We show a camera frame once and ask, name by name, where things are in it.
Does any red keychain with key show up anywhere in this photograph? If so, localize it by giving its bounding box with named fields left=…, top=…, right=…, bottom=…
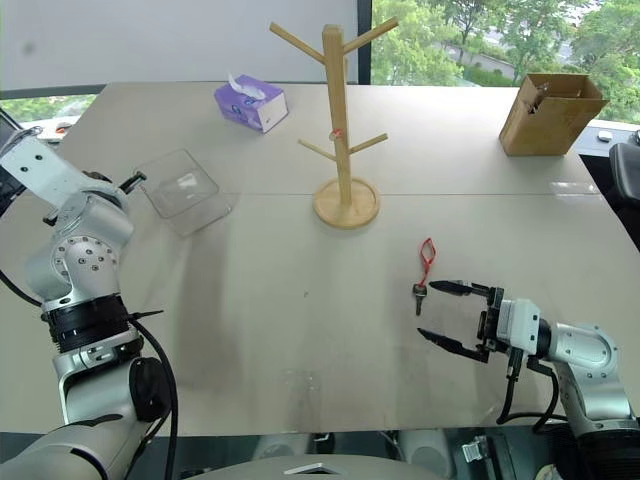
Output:
left=412, top=238, right=438, bottom=317

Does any purple tissue box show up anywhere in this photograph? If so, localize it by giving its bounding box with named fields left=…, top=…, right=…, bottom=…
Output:
left=214, top=72, right=290, bottom=136

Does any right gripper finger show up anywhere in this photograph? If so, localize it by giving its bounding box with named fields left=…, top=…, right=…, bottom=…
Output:
left=429, top=279, right=494, bottom=298
left=416, top=327, right=489, bottom=363

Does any black office chair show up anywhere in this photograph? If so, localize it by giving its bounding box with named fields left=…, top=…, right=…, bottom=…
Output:
left=608, top=142, right=640, bottom=217

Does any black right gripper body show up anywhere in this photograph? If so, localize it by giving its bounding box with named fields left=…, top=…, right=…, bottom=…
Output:
left=476, top=286, right=504, bottom=364

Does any clear plastic container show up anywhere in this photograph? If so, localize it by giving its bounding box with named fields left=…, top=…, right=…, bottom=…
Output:
left=134, top=147, right=234, bottom=238

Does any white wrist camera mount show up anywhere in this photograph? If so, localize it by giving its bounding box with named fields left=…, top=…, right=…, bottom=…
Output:
left=498, top=298, right=542, bottom=359
left=0, top=133, right=89, bottom=209

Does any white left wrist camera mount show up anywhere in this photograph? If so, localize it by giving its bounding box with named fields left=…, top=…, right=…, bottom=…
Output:
left=0, top=133, right=89, bottom=209

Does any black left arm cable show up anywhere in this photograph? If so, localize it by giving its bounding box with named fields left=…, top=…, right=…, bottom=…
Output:
left=128, top=319, right=180, bottom=480

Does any brown cardboard box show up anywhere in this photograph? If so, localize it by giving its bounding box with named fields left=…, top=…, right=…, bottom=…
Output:
left=498, top=73, right=611, bottom=158

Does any dark side desk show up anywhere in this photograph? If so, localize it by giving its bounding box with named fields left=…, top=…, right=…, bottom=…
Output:
left=578, top=118, right=640, bottom=211

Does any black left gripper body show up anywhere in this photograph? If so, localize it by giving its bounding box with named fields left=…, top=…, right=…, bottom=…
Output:
left=0, top=172, right=24, bottom=215

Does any black window frame post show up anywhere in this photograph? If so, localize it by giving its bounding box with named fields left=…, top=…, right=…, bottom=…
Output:
left=356, top=0, right=374, bottom=86

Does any wooden tree stand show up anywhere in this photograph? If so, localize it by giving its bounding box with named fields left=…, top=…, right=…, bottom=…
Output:
left=269, top=16, right=401, bottom=230

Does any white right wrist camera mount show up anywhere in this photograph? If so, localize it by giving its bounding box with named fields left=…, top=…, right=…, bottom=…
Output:
left=498, top=298, right=542, bottom=359

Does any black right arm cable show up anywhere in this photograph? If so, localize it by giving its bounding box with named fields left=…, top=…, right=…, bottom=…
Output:
left=496, top=349, right=562, bottom=434

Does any small silver metal clip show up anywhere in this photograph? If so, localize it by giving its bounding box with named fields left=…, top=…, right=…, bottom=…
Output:
left=461, top=438, right=489, bottom=464

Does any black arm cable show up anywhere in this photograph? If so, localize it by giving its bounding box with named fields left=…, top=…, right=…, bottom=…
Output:
left=128, top=319, right=180, bottom=480
left=496, top=349, right=562, bottom=434

